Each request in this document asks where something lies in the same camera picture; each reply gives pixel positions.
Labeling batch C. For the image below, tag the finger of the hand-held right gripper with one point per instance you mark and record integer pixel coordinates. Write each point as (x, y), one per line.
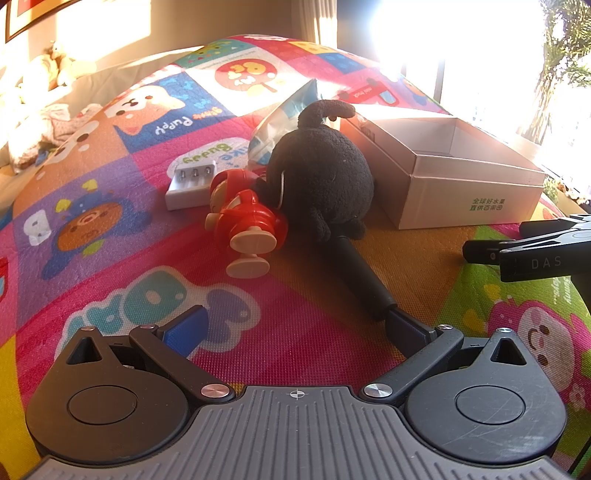
(531, 265)
(482, 251)

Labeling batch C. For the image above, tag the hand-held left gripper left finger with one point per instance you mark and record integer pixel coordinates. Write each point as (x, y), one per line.
(184, 333)

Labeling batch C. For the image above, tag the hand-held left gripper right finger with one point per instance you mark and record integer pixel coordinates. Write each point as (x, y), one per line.
(406, 331)

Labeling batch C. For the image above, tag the cardboard box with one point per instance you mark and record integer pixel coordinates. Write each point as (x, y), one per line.
(461, 203)

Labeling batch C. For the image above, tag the black stick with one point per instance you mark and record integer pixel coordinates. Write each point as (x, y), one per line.
(364, 281)

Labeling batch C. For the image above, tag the white battery charger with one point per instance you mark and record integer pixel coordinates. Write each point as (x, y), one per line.
(184, 198)

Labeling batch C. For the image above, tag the red toy figure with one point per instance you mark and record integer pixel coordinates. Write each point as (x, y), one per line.
(249, 212)

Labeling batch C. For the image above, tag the black plush toy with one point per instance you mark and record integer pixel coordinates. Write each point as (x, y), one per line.
(318, 175)

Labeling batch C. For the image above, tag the blue and white packet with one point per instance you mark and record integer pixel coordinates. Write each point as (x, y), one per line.
(277, 134)

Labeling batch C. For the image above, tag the colourful cartoon play mat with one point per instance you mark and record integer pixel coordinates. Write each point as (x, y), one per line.
(138, 207)

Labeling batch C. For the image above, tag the potted green plant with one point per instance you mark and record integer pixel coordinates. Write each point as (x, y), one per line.
(568, 41)

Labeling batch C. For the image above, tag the pile of light clothes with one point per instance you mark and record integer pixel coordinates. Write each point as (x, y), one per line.
(55, 129)

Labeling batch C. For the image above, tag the grey sofa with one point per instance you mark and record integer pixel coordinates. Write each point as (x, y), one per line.
(101, 83)

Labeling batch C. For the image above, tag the beige curtain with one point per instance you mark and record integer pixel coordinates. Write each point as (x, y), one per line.
(318, 23)

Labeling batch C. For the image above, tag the beige plush bear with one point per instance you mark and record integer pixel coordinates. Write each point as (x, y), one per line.
(67, 64)

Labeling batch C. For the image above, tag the framed wall picture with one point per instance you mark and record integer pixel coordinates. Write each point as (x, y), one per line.
(27, 18)

